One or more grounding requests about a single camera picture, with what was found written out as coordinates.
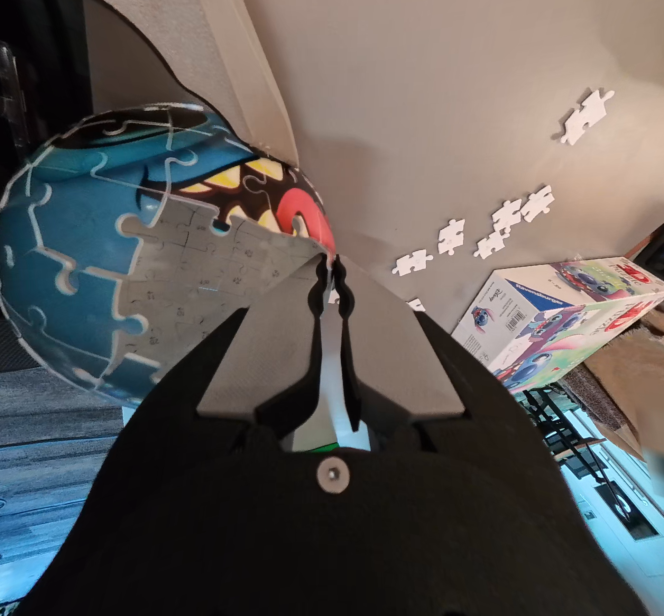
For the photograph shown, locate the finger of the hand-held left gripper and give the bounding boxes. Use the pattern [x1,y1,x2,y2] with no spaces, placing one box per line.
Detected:
[31,0,301,166]

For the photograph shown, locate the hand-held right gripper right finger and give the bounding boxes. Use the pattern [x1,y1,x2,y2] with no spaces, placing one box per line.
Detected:
[332,255,466,435]

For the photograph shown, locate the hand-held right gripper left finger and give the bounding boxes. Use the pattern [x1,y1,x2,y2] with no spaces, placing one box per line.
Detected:
[196,255,333,443]

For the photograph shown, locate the white curved jigsaw piece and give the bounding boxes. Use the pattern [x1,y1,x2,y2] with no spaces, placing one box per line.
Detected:
[321,250,341,306]

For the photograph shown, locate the white puzzle pieces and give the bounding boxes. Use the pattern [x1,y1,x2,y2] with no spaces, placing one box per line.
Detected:
[391,88,616,314]

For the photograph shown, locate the blue puzzle ball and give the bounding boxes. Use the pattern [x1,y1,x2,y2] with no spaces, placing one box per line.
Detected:
[0,103,337,409]

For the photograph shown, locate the cartoon printed puzzle box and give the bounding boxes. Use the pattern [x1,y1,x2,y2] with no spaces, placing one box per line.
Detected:
[450,258,664,394]

